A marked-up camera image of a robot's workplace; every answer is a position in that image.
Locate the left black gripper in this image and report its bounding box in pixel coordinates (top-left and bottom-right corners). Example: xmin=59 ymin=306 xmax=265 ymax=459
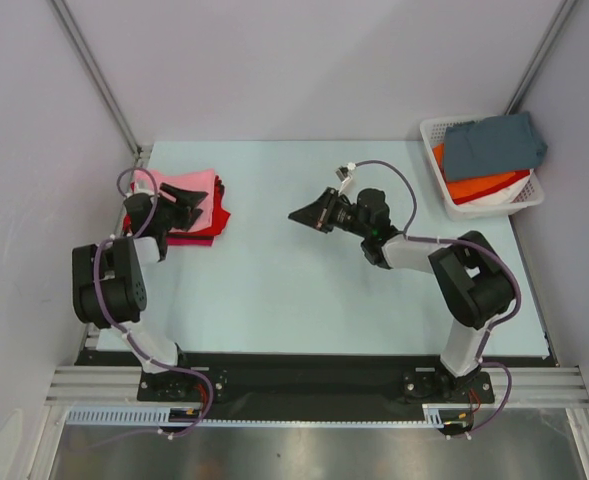
xmin=153 ymin=183 xmax=208 ymax=234

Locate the pink t shirt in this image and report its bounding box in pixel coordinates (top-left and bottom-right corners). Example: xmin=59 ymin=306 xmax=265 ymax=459
xmin=124 ymin=169 xmax=222 ymax=236

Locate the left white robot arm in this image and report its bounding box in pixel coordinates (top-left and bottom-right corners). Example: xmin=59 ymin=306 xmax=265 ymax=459
xmin=72 ymin=183 xmax=210 ymax=400

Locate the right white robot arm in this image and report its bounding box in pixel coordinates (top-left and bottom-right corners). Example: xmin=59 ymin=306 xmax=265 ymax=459
xmin=288 ymin=188 xmax=522 ymax=401

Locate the folded red t shirt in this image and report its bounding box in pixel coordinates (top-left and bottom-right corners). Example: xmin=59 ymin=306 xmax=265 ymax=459
xmin=151 ymin=169 xmax=231 ymax=237

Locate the folded magenta t shirt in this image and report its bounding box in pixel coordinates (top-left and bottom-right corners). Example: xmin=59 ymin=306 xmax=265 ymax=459
xmin=167 ymin=237 xmax=214 ymax=247

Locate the orange t shirt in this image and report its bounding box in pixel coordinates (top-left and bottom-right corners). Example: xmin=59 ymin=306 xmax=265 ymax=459
xmin=432 ymin=143 xmax=523 ymax=201

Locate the white plastic basket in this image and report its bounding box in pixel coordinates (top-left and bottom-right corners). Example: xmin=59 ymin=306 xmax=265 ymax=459
xmin=419 ymin=114 xmax=545 ymax=221

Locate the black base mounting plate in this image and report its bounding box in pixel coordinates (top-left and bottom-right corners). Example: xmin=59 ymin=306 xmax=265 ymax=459
xmin=73 ymin=349 xmax=558 ymax=422

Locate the grey blue t shirt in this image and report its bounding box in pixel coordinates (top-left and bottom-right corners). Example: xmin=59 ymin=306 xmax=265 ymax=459
xmin=442 ymin=112 xmax=548 ymax=182

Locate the white t shirt in basket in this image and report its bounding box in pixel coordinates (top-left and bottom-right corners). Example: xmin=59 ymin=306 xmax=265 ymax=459
xmin=460 ymin=178 xmax=529 ymax=207

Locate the red t shirt in basket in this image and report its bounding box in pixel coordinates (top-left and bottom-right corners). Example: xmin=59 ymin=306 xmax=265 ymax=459
xmin=453 ymin=169 xmax=533 ymax=205

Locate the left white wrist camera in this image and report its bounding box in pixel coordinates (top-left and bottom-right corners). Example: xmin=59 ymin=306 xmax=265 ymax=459
xmin=131 ymin=182 xmax=155 ymax=196

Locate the aluminium front frame rail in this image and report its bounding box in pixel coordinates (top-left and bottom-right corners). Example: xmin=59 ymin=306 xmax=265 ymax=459
xmin=45 ymin=366 xmax=589 ymax=408

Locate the left aluminium corner post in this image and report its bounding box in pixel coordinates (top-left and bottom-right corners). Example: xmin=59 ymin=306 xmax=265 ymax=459
xmin=47 ymin=0 xmax=142 ymax=159

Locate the aluminium corner post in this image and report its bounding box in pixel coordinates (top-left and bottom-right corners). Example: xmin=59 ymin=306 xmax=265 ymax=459
xmin=47 ymin=0 xmax=142 ymax=159
xmin=503 ymin=0 xmax=582 ymax=115

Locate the right aluminium corner post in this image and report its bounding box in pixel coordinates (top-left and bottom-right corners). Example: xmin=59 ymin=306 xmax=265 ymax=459
xmin=503 ymin=0 xmax=582 ymax=115

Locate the white slotted cable duct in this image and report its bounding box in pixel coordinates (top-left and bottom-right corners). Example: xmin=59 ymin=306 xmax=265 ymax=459
xmin=66 ymin=405 xmax=470 ymax=430

